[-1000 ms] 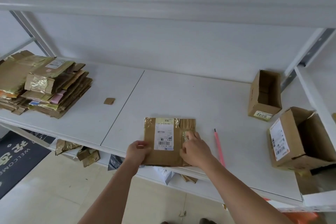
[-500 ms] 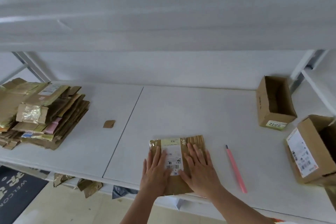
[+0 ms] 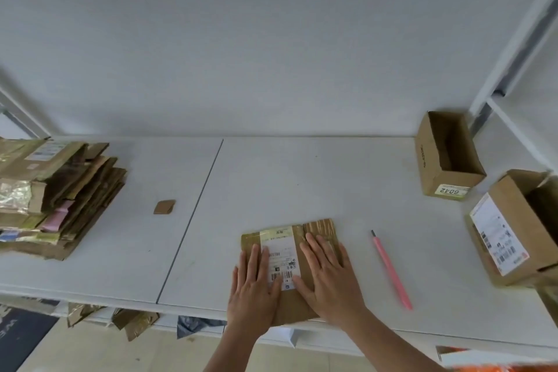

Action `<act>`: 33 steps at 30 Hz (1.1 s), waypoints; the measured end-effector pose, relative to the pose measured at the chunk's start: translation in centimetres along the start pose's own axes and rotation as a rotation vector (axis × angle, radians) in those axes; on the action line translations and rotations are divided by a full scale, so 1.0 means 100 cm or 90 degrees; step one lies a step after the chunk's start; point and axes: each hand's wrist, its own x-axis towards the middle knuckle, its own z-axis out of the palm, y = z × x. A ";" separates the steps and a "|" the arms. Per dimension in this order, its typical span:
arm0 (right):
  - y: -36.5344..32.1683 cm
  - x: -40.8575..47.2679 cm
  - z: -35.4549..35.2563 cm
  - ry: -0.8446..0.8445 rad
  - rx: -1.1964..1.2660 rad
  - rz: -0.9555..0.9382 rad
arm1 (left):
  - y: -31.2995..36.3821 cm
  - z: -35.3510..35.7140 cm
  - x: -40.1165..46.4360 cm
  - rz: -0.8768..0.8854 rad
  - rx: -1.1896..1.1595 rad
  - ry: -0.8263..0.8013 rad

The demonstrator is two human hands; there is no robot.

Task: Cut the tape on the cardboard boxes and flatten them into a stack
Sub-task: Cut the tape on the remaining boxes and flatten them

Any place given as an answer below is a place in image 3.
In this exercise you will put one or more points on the person's right hand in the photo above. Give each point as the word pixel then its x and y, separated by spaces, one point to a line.
pixel 333 284

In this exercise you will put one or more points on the person's left hand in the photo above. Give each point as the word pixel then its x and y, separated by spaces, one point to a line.
pixel 252 297

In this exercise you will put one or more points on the person's left thumb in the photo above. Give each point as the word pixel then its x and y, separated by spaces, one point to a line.
pixel 278 289

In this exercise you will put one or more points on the person's left middle finger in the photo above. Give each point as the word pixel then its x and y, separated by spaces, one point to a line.
pixel 253 262

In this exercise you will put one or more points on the person's right little finger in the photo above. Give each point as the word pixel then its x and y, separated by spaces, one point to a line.
pixel 344 259

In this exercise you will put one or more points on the person's right thumb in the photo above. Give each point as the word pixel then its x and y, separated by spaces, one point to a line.
pixel 303 291

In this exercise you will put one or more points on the person's left little finger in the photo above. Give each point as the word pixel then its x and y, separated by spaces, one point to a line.
pixel 234 282

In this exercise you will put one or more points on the person's right middle finger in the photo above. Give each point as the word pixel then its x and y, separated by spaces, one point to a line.
pixel 318 247

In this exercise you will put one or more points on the labelled cardboard box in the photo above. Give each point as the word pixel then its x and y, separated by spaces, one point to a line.
pixel 285 249

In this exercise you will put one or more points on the person's left forearm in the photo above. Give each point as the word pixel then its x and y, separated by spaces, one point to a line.
pixel 233 352

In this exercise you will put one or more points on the person's right forearm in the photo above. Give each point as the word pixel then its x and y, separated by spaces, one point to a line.
pixel 379 347

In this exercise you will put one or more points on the pink utility knife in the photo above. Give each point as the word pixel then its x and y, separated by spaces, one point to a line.
pixel 392 270

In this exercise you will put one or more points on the grey plastic bag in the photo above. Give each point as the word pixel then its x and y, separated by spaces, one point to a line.
pixel 196 326

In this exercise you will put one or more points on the small cardboard scrap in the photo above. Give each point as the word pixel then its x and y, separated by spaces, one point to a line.
pixel 164 207

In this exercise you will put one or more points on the crumpled cardboard pieces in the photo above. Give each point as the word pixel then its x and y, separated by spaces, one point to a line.
pixel 130 321

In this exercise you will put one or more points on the small open cardboard box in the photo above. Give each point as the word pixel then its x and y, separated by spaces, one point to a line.
pixel 449 158

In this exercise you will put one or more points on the open cardboard box white label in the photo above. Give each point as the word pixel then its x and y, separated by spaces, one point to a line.
pixel 514 228

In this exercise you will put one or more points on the orange white clothing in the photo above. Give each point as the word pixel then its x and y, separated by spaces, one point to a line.
pixel 501 363

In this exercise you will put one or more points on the stack of flattened cardboard boxes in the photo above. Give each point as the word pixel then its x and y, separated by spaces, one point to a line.
pixel 56 201

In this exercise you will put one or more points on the dark floor mat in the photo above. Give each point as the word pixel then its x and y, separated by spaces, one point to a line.
pixel 22 337

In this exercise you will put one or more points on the white metal shelf frame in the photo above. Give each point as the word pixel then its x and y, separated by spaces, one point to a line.
pixel 514 62

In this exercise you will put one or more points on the white metal shelf post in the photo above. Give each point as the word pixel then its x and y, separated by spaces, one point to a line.
pixel 22 112

